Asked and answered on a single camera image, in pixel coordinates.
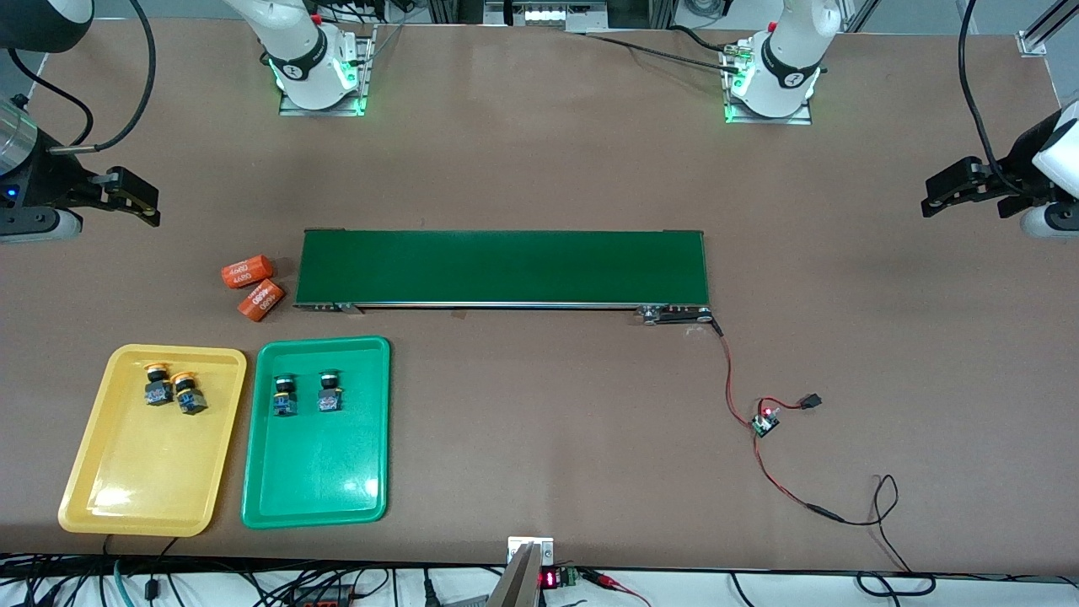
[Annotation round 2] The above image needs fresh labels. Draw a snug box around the orange cylinder with print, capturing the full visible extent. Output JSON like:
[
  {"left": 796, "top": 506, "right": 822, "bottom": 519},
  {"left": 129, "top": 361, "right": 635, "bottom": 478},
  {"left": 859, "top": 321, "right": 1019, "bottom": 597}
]
[
  {"left": 239, "top": 280, "right": 287, "bottom": 322},
  {"left": 221, "top": 255, "right": 276, "bottom": 290}
]

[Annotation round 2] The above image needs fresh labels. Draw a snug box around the yellow push button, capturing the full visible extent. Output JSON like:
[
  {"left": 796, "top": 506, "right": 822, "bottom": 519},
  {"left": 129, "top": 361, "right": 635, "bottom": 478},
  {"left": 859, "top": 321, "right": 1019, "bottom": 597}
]
[
  {"left": 143, "top": 362, "right": 174, "bottom": 407},
  {"left": 172, "top": 370, "right": 209, "bottom": 416}
]

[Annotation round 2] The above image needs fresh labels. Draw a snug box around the aluminium corner profile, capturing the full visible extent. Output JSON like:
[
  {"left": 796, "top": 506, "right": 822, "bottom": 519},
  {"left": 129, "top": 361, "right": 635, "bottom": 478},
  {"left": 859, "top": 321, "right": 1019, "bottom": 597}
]
[{"left": 1016, "top": 0, "right": 1079, "bottom": 56}]

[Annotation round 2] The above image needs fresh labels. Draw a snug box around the yellow plastic tray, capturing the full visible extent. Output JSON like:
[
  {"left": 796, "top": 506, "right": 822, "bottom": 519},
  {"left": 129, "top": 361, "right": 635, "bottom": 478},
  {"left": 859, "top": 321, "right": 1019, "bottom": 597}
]
[{"left": 57, "top": 344, "right": 248, "bottom": 538}]

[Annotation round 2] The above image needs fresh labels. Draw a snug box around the green plastic tray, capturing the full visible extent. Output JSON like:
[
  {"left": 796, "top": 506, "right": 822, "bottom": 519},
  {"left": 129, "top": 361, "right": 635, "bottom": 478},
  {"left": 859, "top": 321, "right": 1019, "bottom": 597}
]
[{"left": 241, "top": 336, "right": 392, "bottom": 529}]

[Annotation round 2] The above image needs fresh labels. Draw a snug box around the green conveyor belt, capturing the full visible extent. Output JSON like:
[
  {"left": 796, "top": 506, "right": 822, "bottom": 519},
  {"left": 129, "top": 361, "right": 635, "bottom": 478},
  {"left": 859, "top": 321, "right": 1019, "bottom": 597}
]
[{"left": 293, "top": 228, "right": 719, "bottom": 326}]

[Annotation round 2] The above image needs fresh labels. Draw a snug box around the red clip lead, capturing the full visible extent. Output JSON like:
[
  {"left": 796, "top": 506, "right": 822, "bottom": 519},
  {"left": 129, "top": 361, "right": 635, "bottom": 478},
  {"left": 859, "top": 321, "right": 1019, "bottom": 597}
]
[{"left": 580, "top": 569, "right": 652, "bottom": 607}]

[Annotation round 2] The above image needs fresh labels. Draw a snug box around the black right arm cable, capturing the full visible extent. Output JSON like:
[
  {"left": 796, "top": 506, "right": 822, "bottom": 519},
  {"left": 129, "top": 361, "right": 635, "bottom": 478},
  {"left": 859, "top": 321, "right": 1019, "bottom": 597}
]
[{"left": 4, "top": 0, "right": 158, "bottom": 154}]

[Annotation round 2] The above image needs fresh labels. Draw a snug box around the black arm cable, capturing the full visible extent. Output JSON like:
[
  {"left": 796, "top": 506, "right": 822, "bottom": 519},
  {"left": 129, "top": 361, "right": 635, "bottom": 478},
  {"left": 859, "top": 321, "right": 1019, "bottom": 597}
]
[
  {"left": 4, "top": 0, "right": 158, "bottom": 154},
  {"left": 959, "top": 0, "right": 1025, "bottom": 196}
]

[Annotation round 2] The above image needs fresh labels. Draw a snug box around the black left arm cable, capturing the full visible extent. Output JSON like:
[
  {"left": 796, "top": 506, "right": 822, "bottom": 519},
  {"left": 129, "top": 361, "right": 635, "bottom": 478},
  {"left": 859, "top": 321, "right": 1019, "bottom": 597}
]
[{"left": 959, "top": 0, "right": 1025, "bottom": 196}]

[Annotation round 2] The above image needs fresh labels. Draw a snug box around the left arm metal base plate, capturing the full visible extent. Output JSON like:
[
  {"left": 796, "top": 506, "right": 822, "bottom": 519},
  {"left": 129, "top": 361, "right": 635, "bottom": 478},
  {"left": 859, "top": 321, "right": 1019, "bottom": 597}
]
[{"left": 723, "top": 42, "right": 814, "bottom": 126}]

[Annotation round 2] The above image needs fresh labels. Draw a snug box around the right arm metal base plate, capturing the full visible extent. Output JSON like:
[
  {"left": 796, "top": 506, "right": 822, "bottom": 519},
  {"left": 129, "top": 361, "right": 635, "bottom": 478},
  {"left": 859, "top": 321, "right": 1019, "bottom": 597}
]
[{"left": 278, "top": 25, "right": 376, "bottom": 117}]

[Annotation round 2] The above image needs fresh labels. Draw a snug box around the red black conveyor wire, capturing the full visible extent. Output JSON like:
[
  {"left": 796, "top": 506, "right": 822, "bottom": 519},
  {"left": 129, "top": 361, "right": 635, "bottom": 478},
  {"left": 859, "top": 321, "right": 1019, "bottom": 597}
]
[{"left": 711, "top": 316, "right": 758, "bottom": 425}]

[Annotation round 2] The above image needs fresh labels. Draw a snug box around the long red black power wire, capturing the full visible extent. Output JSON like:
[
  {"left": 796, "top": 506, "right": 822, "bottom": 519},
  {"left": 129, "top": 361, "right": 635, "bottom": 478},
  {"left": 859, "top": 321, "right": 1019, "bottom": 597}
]
[{"left": 753, "top": 434, "right": 938, "bottom": 598}]

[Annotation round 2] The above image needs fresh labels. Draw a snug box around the black cable on table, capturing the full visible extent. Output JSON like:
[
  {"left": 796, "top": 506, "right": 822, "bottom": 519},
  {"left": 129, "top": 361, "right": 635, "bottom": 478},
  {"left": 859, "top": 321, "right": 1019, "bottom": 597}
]
[{"left": 582, "top": 32, "right": 743, "bottom": 73}]

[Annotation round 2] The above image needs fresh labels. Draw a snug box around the aluminium frame with light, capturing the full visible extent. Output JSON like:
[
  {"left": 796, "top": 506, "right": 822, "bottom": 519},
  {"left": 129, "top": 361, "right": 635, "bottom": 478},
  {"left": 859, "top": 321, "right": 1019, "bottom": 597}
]
[{"left": 426, "top": 0, "right": 675, "bottom": 33}]

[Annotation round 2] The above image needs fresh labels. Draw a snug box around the grey metal camera bracket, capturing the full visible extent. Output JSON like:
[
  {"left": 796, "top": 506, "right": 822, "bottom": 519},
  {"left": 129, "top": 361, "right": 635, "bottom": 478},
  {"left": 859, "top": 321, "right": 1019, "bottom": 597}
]
[{"left": 487, "top": 536, "right": 556, "bottom": 607}]

